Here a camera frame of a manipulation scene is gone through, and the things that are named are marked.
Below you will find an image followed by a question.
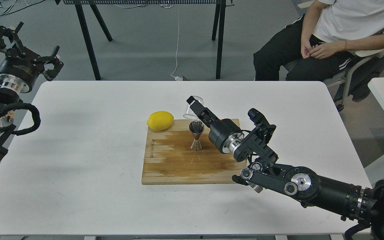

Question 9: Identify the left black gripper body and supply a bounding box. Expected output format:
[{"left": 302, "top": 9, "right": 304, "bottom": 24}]
[{"left": 0, "top": 57, "right": 44, "bottom": 94}]

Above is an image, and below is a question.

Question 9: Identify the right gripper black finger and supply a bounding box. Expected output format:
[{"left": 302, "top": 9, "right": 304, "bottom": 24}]
[{"left": 195, "top": 103, "right": 220, "bottom": 124}]

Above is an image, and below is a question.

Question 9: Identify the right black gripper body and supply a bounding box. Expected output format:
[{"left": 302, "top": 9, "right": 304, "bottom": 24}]
[{"left": 209, "top": 118, "right": 244, "bottom": 154}]

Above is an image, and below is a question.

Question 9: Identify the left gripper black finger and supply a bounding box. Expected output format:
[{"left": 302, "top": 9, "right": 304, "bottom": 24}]
[
  {"left": 34, "top": 46, "right": 64, "bottom": 81},
  {"left": 0, "top": 22, "right": 27, "bottom": 59}
]

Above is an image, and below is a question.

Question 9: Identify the steel double jigger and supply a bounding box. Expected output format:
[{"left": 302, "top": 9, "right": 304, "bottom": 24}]
[{"left": 189, "top": 121, "right": 204, "bottom": 151}]

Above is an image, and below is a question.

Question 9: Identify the clear glass measuring cup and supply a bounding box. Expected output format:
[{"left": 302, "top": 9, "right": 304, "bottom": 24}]
[{"left": 183, "top": 96, "right": 204, "bottom": 121}]

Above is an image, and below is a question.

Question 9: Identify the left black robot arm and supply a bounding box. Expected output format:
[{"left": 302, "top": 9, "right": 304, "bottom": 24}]
[{"left": 0, "top": 22, "right": 64, "bottom": 162}]

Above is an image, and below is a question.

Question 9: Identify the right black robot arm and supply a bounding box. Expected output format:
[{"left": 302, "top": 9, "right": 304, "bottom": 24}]
[{"left": 187, "top": 96, "right": 384, "bottom": 240}]

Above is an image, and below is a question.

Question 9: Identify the yellow lemon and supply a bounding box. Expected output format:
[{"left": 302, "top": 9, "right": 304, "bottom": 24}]
[{"left": 146, "top": 111, "right": 174, "bottom": 131}]

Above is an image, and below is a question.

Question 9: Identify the wooden cutting board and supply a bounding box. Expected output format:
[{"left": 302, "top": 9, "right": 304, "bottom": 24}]
[{"left": 141, "top": 119, "right": 247, "bottom": 185}]

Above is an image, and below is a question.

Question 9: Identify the seated person white shirt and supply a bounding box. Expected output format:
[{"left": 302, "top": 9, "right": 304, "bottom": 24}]
[{"left": 253, "top": 0, "right": 384, "bottom": 81}]

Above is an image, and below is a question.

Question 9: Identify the white power cable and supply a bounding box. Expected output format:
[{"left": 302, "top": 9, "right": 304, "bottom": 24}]
[{"left": 170, "top": 3, "right": 184, "bottom": 81}]

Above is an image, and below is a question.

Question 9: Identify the black metal frame table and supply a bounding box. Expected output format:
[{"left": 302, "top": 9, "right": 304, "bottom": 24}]
[{"left": 54, "top": 0, "right": 235, "bottom": 81}]

